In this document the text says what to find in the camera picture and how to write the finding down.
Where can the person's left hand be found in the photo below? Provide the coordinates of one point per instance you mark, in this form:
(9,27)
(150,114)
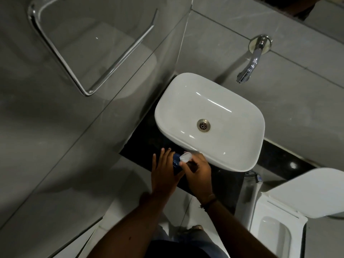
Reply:
(164,177)

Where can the person's right hand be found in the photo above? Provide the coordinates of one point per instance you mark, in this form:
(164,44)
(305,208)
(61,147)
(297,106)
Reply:
(197,177)

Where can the person's left middle finger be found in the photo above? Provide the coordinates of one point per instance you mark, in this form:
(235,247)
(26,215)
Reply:
(169,155)

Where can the person's left little finger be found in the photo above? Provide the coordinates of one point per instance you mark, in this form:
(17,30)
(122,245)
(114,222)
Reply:
(154,163)

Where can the person's right thumb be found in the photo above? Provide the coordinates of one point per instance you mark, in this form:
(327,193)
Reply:
(186,167)

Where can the person's left thumb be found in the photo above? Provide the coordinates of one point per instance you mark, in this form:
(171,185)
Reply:
(180,176)

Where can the blue bottle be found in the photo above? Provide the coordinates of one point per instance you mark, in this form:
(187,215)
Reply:
(176,161)

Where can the clear plastic cap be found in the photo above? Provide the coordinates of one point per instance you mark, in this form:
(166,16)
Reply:
(186,157)

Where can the person's left forearm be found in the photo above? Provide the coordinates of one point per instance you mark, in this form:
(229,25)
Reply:
(129,228)

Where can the person's right forearm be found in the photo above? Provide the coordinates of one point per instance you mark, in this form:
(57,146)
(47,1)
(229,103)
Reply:
(239,231)

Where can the dark thread wristband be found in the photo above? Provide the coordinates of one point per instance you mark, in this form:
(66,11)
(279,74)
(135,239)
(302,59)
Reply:
(208,202)

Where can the metal basin drain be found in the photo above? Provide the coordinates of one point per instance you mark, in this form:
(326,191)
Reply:
(203,125)

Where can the white ceramic wash basin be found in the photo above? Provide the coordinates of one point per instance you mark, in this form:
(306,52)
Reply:
(209,120)

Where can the person's foot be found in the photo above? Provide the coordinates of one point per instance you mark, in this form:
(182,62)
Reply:
(195,227)

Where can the person's blue trousers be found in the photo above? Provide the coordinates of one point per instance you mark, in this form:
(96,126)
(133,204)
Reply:
(185,245)

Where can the white toilet bowl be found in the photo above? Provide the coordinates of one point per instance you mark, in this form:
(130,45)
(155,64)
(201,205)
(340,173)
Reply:
(276,228)

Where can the white toilet lid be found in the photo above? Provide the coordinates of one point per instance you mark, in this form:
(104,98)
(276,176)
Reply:
(309,193)

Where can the chrome towel bar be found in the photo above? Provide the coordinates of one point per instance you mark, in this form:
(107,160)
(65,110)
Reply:
(88,51)

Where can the chrome wall faucet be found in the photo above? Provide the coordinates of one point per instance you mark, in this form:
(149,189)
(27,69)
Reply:
(254,59)

